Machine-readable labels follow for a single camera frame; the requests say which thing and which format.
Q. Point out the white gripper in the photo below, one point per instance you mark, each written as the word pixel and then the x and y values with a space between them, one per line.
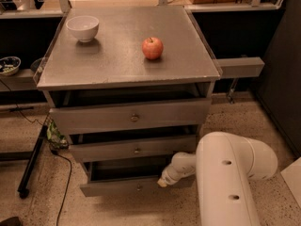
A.
pixel 169 175

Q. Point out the grey bottom drawer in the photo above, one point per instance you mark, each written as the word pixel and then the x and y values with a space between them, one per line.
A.
pixel 123 176

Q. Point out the grey drawer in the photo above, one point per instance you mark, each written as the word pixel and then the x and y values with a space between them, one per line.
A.
pixel 132 148
pixel 119 117
pixel 123 176

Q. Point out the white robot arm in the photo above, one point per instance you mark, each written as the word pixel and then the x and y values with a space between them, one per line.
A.
pixel 224 164

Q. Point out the grey middle drawer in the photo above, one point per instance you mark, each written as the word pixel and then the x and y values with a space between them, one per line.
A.
pixel 132 148

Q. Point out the grey top drawer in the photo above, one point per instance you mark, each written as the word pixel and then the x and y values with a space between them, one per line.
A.
pixel 119 117

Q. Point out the grey drawer cabinet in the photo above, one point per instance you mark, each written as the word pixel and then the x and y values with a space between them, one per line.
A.
pixel 112 69

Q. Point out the green snack bag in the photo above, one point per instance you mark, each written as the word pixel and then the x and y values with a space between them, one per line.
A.
pixel 56 139

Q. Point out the white floor panel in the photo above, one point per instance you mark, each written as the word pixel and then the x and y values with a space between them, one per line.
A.
pixel 292 178

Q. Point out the red apple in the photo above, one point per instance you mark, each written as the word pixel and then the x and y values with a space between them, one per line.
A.
pixel 152 48

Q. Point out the grey side shelf beam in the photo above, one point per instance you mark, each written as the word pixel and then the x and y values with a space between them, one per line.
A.
pixel 241 67

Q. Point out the black metal bar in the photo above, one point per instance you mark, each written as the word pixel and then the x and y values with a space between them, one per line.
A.
pixel 22 188

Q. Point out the white ceramic bowl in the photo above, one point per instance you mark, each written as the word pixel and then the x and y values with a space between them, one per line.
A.
pixel 83 28

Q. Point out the patterned small bowl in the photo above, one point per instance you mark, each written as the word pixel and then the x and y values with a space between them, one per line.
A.
pixel 9 65

